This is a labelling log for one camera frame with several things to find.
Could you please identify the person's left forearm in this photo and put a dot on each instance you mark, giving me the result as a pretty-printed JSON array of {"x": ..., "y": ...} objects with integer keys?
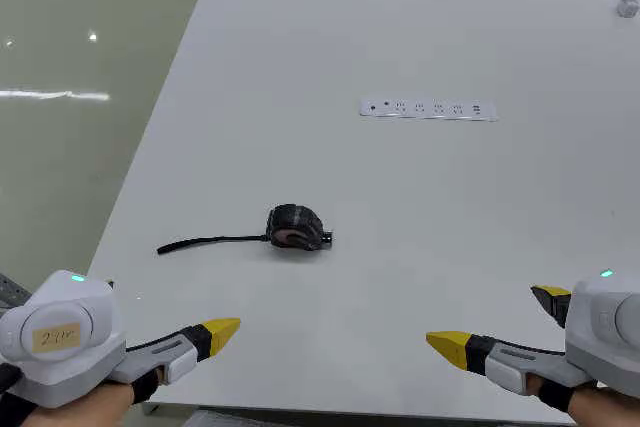
[{"x": 75, "y": 409}]

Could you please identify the person's right forearm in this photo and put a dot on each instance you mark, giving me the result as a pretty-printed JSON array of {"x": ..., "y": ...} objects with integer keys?
[{"x": 605, "y": 409}]

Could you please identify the small round white object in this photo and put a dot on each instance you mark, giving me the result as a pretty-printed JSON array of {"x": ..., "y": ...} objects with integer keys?
[{"x": 627, "y": 7}]

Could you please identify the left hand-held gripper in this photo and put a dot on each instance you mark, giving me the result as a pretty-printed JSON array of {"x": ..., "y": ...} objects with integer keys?
[{"x": 60, "y": 307}]

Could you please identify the white power strip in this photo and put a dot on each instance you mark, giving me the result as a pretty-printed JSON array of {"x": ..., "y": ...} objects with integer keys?
[{"x": 427, "y": 109}]

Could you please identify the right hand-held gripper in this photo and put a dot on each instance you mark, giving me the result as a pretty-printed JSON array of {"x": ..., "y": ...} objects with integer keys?
[{"x": 605, "y": 327}]

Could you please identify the person's right hand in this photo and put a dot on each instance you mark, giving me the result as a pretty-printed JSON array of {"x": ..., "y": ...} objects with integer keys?
[{"x": 552, "y": 394}]

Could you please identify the grey perforated metal rack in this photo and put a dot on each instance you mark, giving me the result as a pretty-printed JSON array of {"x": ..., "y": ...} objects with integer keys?
[{"x": 11, "y": 294}]

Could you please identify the person's left hand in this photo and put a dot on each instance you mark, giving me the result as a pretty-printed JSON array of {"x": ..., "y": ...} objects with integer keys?
[{"x": 146, "y": 386}]

